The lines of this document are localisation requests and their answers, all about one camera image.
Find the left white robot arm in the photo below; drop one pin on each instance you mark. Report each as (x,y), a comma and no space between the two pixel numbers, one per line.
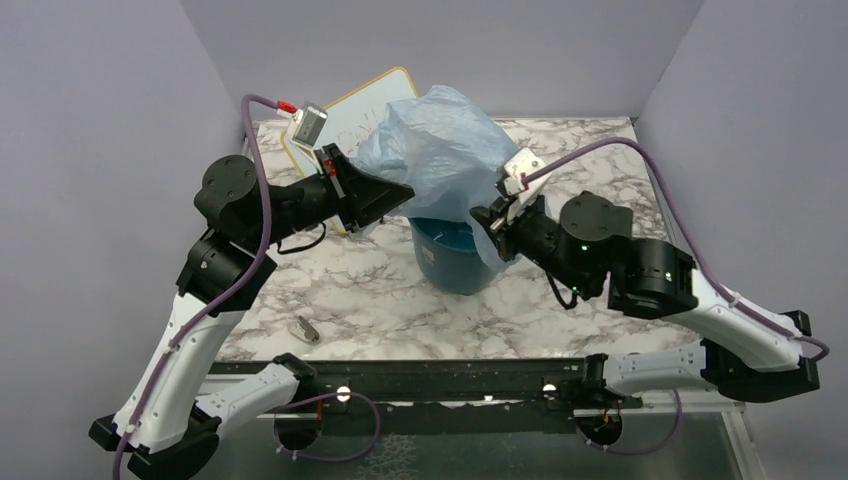
(168,429)

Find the yellow framed whiteboard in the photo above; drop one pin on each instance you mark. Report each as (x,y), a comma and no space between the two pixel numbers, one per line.
(353,117)

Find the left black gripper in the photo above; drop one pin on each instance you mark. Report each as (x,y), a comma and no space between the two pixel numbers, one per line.
(366,196)

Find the teal plastic trash bin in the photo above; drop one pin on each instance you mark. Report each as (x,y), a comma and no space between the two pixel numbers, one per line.
(447,256)

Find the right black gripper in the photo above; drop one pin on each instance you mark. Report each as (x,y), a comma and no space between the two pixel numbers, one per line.
(498,216)

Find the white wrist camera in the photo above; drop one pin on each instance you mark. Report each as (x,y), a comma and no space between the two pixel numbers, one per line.
(512,186)
(306,125)

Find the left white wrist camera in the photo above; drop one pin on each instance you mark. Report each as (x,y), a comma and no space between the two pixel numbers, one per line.
(306,125)

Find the blue plastic trash bag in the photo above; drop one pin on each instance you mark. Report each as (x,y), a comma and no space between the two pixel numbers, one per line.
(449,151)

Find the small grey eraser block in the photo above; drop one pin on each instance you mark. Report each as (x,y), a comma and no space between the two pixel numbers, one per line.
(303,330)

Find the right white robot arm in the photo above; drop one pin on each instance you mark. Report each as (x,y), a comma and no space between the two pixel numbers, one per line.
(744,352)

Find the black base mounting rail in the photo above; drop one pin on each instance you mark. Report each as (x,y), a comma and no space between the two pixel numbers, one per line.
(450,397)

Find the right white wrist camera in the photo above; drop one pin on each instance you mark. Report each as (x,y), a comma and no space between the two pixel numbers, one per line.
(512,186)

